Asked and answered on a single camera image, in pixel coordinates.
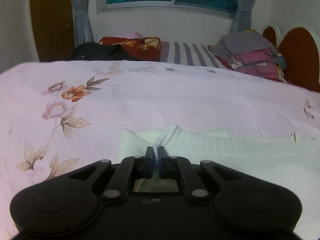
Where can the brown wooden door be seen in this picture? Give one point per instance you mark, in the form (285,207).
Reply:
(50,22)

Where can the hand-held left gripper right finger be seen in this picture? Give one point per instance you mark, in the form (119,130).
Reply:
(163,162)

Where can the white towel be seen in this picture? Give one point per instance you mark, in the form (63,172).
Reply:
(200,142)

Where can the pile of folded clothes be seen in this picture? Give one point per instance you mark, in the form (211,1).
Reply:
(250,52)

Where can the wooden headboard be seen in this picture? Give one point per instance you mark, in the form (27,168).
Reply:
(300,55)

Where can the pink floral bed sheet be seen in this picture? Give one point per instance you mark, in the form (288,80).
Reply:
(150,92)

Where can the grey curtain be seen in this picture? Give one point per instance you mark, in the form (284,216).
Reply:
(81,12)
(243,10)

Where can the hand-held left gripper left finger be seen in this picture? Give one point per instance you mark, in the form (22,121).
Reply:
(149,162)

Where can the red floral pillow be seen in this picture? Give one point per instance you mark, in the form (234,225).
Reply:
(135,46)

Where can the striped mattress cover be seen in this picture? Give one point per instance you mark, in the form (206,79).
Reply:
(187,53)

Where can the black garment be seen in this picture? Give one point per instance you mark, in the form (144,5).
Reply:
(100,51)

